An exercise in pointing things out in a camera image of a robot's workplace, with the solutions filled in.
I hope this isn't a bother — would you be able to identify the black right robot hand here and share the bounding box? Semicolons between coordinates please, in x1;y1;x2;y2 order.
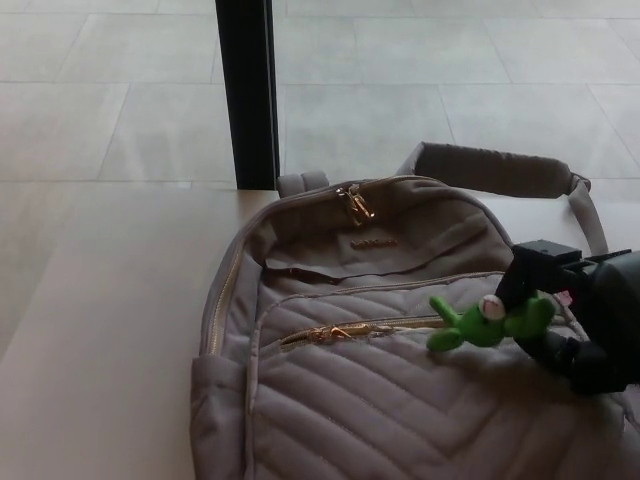
493;240;640;398

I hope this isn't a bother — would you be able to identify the grey quilted backpack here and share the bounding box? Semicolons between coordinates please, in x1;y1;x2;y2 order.
188;141;640;480

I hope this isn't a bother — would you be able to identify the green plush frog keychain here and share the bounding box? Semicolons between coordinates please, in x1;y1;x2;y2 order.
425;293;557;353

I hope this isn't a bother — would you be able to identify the black vertical post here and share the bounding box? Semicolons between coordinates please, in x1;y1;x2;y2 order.
213;0;281;191

